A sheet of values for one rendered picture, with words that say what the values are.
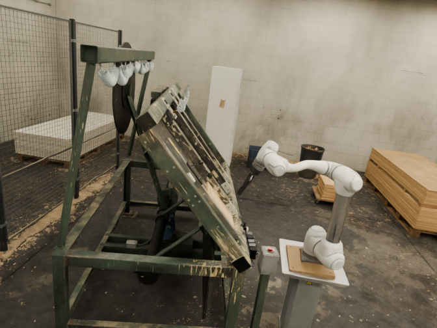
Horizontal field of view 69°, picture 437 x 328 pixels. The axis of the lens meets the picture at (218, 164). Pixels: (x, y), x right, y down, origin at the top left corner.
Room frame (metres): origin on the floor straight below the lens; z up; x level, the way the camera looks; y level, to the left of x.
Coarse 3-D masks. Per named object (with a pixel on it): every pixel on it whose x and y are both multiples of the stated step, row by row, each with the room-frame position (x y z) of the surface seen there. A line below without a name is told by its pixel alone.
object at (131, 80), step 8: (120, 64) 2.63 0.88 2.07; (128, 80) 2.89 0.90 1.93; (120, 88) 2.65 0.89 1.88; (128, 88) 2.80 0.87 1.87; (120, 96) 2.65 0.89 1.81; (120, 104) 2.66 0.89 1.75; (120, 112) 2.67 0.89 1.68; (128, 112) 2.97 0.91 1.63; (120, 120) 2.67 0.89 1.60; (128, 120) 2.98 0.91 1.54; (120, 128) 2.68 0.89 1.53
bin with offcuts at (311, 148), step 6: (306, 144) 6.87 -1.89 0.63; (312, 144) 6.89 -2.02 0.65; (306, 150) 6.48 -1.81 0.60; (312, 150) 6.41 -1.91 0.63; (318, 150) 6.41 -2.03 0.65; (324, 150) 6.54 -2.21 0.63; (300, 156) 6.62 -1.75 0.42; (306, 156) 6.47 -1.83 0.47; (312, 156) 6.42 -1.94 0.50; (318, 156) 6.44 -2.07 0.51; (300, 174) 6.54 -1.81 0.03; (306, 174) 6.46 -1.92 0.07; (312, 174) 6.46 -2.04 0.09
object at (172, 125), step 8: (168, 104) 2.57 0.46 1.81; (184, 104) 2.56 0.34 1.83; (168, 112) 2.50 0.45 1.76; (168, 120) 2.50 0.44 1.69; (168, 128) 2.50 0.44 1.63; (176, 128) 2.50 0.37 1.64; (176, 136) 2.50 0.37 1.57; (184, 136) 2.55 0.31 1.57; (184, 144) 2.51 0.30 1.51; (192, 152) 2.51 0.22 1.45; (192, 160) 2.51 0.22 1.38; (200, 168) 2.52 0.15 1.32; (216, 184) 2.53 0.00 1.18; (224, 200) 2.54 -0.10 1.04; (232, 208) 2.55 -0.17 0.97
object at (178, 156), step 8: (168, 144) 2.14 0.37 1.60; (176, 152) 2.14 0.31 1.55; (184, 160) 2.17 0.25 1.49; (184, 168) 2.15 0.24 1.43; (200, 184) 2.16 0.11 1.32; (200, 192) 2.16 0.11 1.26; (208, 192) 2.21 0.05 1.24; (216, 208) 2.17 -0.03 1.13; (224, 216) 2.20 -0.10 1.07; (224, 224) 2.18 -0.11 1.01; (232, 232) 2.19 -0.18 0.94
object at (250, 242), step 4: (244, 224) 2.64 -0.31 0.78; (244, 228) 2.62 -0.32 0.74; (248, 232) 2.52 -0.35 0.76; (248, 236) 2.45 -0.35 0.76; (252, 236) 2.46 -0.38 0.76; (248, 240) 2.39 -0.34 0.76; (252, 240) 2.40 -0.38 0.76; (248, 244) 2.35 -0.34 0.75; (252, 244) 2.34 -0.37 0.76; (256, 244) 2.40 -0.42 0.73; (248, 248) 2.31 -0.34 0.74; (252, 248) 2.28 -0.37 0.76; (248, 252) 2.25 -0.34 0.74; (252, 252) 2.25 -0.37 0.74; (252, 256) 2.25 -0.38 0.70; (252, 260) 2.32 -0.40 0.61
